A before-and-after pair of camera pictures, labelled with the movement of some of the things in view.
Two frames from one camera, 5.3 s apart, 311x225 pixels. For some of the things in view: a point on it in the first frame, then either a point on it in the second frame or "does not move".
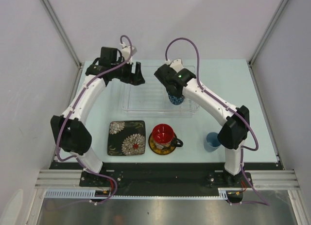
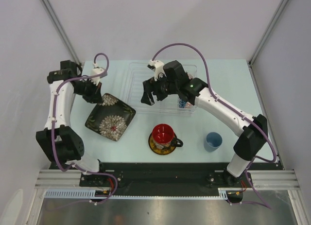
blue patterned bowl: (176, 100) -> (184, 104)
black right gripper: (178, 95) -> (151, 85)
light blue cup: (211, 143) does not move
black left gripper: (134, 79) -> (95, 96)
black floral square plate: (126, 137) -> (110, 118)
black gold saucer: (166, 150) does not move
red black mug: (163, 137) does not move
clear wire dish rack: (151, 99) does not move
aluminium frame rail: (264, 180) does not move
